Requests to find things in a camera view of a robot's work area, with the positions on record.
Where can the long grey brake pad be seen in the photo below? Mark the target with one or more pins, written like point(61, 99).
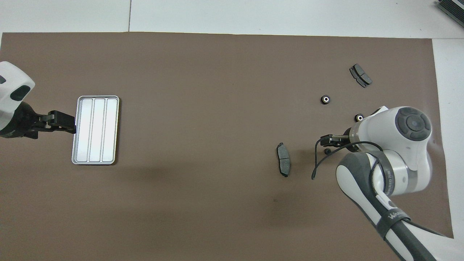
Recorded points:
point(283, 159)

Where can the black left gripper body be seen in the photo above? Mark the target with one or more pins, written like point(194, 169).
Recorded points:
point(25, 121)

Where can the short grey brake pad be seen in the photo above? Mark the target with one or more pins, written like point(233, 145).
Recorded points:
point(360, 75)

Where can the brown table mat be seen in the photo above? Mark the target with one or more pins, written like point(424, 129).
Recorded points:
point(217, 90)

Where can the silver metal tray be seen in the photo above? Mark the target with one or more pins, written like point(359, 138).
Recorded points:
point(95, 130)

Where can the dark ribbed metal block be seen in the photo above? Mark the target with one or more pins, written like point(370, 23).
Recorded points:
point(453, 8)

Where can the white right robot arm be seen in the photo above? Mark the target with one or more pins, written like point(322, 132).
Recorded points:
point(409, 152)

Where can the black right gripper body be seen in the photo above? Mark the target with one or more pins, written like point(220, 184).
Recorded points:
point(339, 140)

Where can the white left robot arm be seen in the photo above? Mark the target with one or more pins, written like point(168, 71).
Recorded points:
point(11, 83)

